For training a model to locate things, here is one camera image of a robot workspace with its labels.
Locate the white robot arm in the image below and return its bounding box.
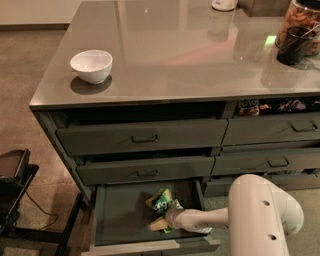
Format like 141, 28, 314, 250
146, 174, 304, 256

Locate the open bottom left drawer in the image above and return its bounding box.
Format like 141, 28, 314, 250
82, 180, 220, 256

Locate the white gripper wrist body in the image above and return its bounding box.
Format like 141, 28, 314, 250
165, 206, 212, 234

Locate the black stand with cable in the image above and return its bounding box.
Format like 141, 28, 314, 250
0, 149, 83, 256

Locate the green rice chip bag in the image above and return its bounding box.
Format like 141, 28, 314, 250
145, 187, 180, 233

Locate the black mesh cup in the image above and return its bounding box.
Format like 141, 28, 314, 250
277, 26, 316, 65

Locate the grey kitchen island counter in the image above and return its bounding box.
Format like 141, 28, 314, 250
30, 0, 320, 199

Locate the top left drawer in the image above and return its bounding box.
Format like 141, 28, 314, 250
57, 119, 227, 156

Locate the white ceramic bowl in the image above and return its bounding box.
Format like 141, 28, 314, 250
70, 50, 113, 84

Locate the bottom right drawer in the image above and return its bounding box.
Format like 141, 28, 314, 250
203, 173, 320, 197

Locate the glass jar of snacks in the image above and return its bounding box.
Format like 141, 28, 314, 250
275, 0, 320, 47

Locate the white container on counter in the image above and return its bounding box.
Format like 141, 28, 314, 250
211, 0, 238, 12

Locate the purple snack bag in drawer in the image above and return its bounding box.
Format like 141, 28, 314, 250
277, 99, 306, 113

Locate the top right drawer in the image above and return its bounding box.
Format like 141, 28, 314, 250
222, 113, 320, 146

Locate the middle right drawer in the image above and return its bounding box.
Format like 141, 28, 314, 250
212, 148, 320, 176

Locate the orange snack bag in drawer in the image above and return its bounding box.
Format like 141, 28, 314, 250
238, 99, 259, 116

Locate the middle left drawer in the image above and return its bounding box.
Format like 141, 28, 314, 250
77, 156, 215, 185

